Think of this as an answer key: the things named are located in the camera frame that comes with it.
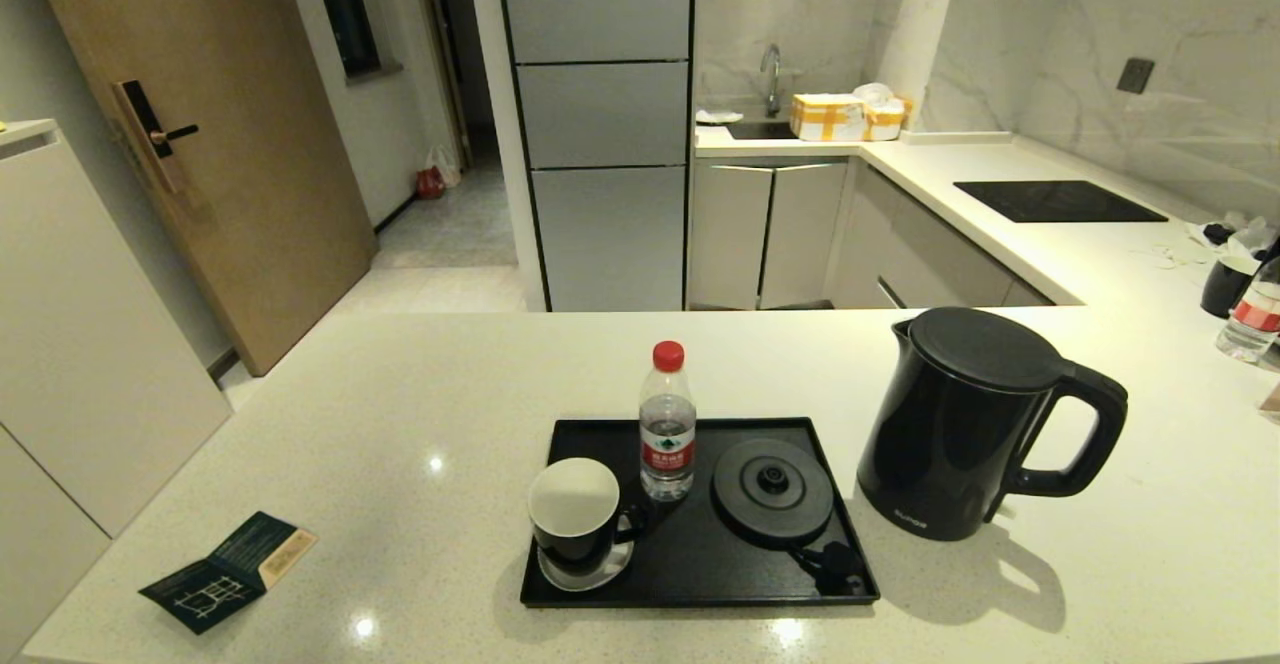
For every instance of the dark wall socket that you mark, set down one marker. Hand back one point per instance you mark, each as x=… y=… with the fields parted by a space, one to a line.
x=1135 y=75

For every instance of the white plastic shopping bag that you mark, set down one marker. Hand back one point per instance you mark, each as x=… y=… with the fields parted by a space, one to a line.
x=447 y=164

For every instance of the small brown object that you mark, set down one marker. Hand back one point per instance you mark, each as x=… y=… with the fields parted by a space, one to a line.
x=1272 y=402

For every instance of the grey drawer cabinet front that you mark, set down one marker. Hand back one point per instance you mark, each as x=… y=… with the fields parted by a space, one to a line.
x=930 y=254

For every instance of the black mug white rim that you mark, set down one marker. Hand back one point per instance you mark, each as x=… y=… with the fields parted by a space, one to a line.
x=1225 y=289

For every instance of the black cup white inside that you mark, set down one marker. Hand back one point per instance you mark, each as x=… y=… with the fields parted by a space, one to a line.
x=578 y=542

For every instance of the dark narrow window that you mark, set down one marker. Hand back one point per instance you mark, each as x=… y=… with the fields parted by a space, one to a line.
x=345 y=4

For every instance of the red bag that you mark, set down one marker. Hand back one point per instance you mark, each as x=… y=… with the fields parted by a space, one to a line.
x=430 y=184

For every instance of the small white dish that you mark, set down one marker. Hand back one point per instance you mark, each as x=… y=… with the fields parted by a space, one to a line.
x=718 y=115

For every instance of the water bottle with red cap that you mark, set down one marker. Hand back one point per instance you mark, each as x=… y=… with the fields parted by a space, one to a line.
x=668 y=444

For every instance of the white side cabinet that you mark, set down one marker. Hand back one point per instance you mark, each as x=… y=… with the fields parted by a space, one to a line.
x=80 y=344

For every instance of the white round saucer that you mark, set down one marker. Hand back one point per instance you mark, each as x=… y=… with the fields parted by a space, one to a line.
x=575 y=581

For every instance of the dark kitchen sink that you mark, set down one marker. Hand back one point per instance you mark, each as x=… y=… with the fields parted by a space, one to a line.
x=760 y=129

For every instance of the white crumpled plastic bag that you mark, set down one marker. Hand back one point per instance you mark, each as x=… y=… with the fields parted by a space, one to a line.
x=878 y=93

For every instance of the black gold door lock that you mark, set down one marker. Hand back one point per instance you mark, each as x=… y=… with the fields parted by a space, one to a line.
x=150 y=134

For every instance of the clear bottle with red label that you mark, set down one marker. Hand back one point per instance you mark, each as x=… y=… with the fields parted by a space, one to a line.
x=1250 y=329

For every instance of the tall grey cabinet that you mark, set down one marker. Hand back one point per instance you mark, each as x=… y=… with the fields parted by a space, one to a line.
x=600 y=114

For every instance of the black round kettle base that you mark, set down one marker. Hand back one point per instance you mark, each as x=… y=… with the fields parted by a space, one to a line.
x=770 y=509

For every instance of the brown wooden door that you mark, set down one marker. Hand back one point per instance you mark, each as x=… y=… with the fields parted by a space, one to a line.
x=250 y=144

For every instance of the black rectangular tray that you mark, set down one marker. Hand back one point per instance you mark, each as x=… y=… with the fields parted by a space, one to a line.
x=700 y=569

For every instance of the crumpled white tissue pile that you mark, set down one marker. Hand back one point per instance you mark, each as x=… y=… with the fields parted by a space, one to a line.
x=1245 y=239

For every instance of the dark green folded leaflet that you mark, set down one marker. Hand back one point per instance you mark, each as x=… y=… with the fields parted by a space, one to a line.
x=220 y=584

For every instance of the grey lower cabinet door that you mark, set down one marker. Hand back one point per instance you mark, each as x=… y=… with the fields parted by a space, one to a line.
x=728 y=234
x=800 y=229

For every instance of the chrome sink faucet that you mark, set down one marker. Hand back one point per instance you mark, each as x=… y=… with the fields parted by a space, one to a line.
x=773 y=94

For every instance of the black electric kettle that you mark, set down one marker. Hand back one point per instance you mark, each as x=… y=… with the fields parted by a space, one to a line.
x=950 y=434

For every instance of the black induction cooktop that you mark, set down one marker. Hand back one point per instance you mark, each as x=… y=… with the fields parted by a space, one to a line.
x=1060 y=201

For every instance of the small yellow taped cardboard box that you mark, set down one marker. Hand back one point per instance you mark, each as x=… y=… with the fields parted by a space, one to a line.
x=888 y=123

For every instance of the large yellow taped cardboard box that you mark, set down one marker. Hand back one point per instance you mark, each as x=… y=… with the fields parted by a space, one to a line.
x=825 y=118

